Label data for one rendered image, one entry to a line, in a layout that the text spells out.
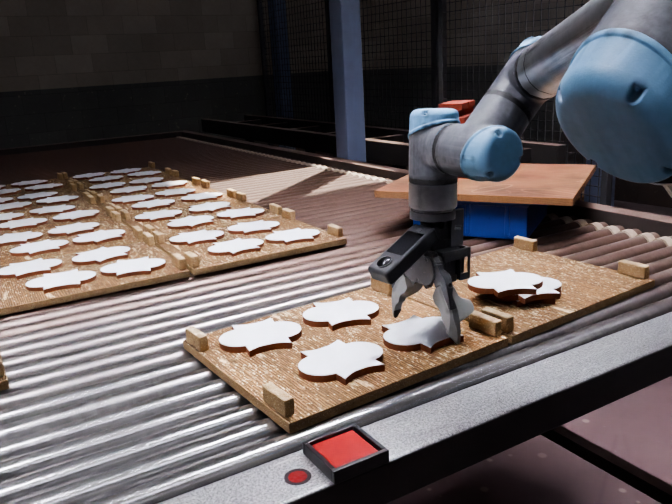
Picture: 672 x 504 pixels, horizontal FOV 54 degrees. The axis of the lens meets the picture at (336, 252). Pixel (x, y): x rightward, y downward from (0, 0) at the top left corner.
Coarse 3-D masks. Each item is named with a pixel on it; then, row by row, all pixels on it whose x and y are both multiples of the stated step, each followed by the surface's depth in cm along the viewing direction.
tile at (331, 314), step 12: (348, 300) 123; (312, 312) 118; (324, 312) 118; (336, 312) 117; (348, 312) 117; (360, 312) 117; (372, 312) 116; (312, 324) 115; (324, 324) 114; (336, 324) 113; (348, 324) 114; (360, 324) 114
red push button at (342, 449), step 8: (352, 432) 83; (328, 440) 81; (336, 440) 81; (344, 440) 81; (352, 440) 81; (360, 440) 81; (320, 448) 80; (328, 448) 80; (336, 448) 79; (344, 448) 79; (352, 448) 79; (360, 448) 79; (368, 448) 79; (328, 456) 78; (336, 456) 78; (344, 456) 78; (352, 456) 78; (360, 456) 78; (336, 464) 76; (344, 464) 76
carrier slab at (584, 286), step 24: (480, 264) 144; (504, 264) 143; (528, 264) 142; (552, 264) 141; (576, 264) 140; (432, 288) 130; (456, 288) 130; (576, 288) 126; (600, 288) 125; (624, 288) 125; (648, 288) 128; (504, 312) 116; (528, 312) 116; (552, 312) 115; (576, 312) 116; (528, 336) 109
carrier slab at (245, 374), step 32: (256, 320) 119; (288, 320) 118; (384, 320) 116; (192, 352) 109; (224, 352) 106; (288, 352) 105; (384, 352) 103; (416, 352) 102; (448, 352) 102; (480, 352) 103; (256, 384) 95; (288, 384) 94; (320, 384) 94; (352, 384) 93; (384, 384) 93; (288, 416) 86; (320, 416) 87
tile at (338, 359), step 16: (304, 352) 102; (320, 352) 102; (336, 352) 101; (352, 352) 101; (368, 352) 101; (304, 368) 96; (320, 368) 96; (336, 368) 96; (352, 368) 96; (368, 368) 96; (384, 368) 97
